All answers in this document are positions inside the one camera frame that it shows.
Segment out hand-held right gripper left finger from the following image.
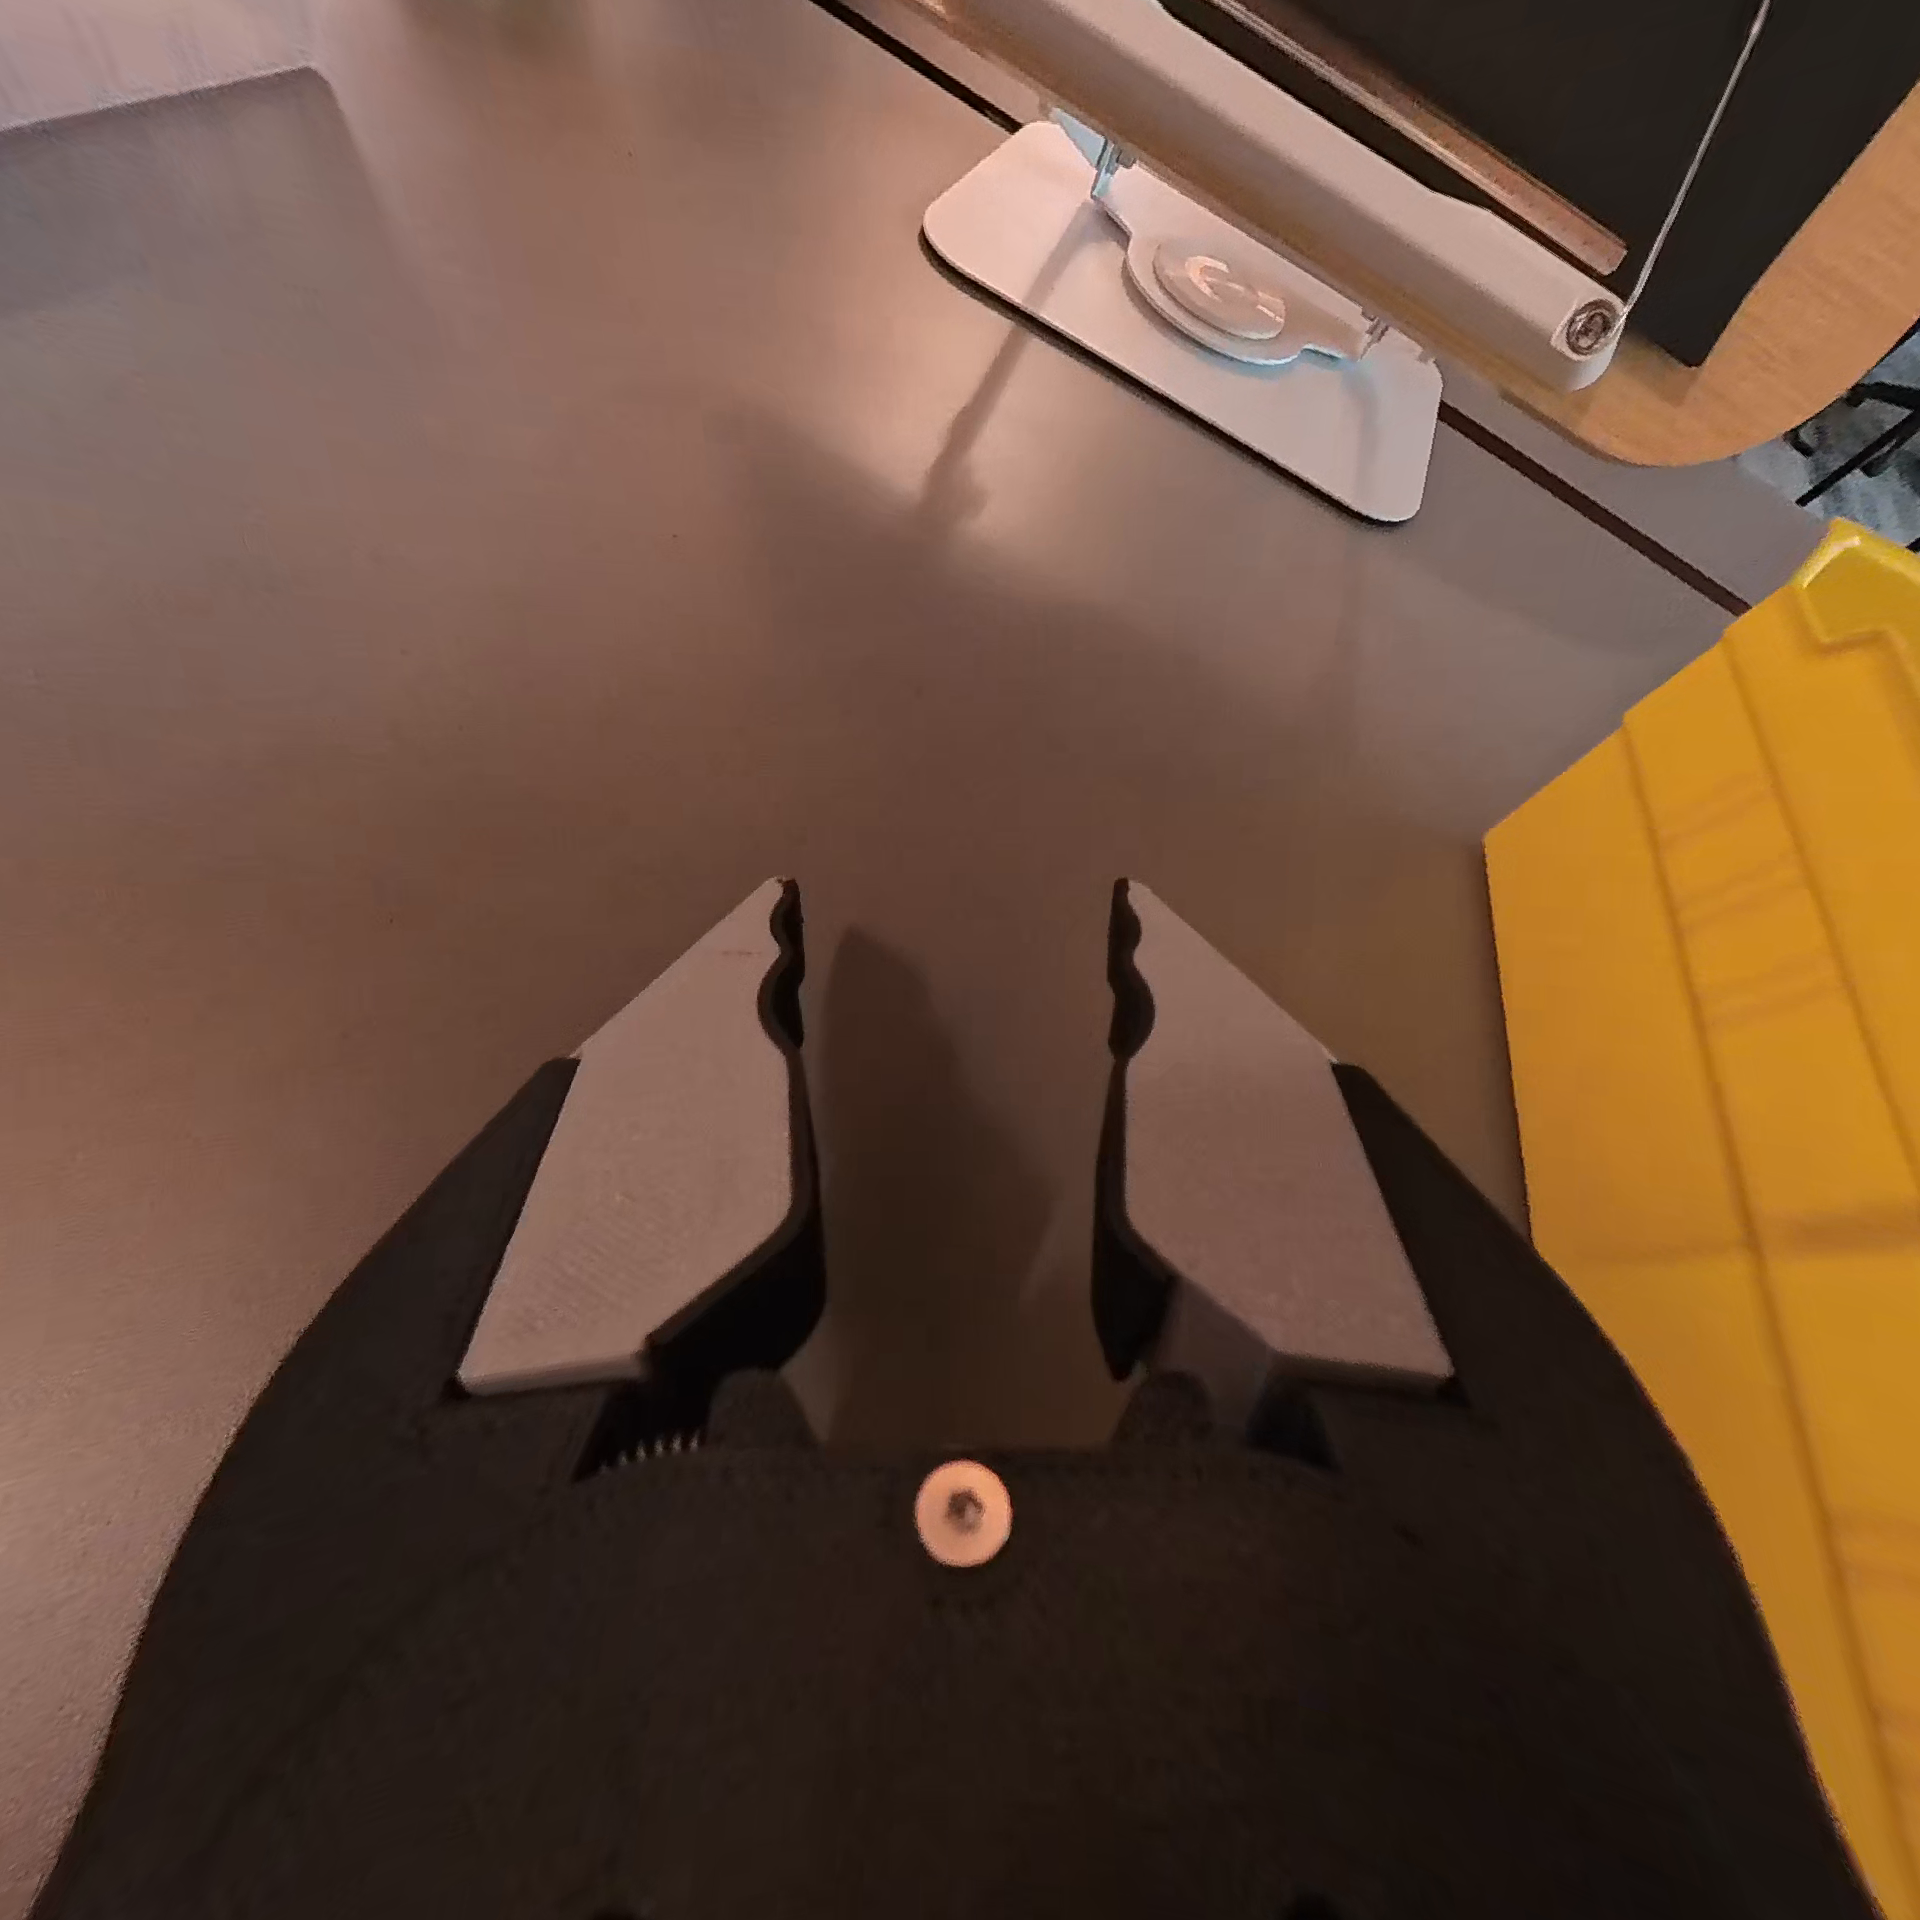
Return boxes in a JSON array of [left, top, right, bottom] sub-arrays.
[[457, 877, 829, 1401]]

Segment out thin white cable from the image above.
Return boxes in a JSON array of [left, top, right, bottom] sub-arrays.
[[1624, 0, 1777, 314]]

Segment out white monitor stand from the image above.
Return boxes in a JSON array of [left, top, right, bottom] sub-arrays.
[[921, 0, 1631, 524]]

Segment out yellow plastic bin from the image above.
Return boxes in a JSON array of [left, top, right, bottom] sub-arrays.
[[1486, 520, 1920, 1920]]

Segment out black chair base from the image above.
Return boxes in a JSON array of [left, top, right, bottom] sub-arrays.
[[1791, 322, 1920, 515]]

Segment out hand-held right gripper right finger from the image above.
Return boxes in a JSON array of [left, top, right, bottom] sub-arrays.
[[1094, 877, 1457, 1425]]

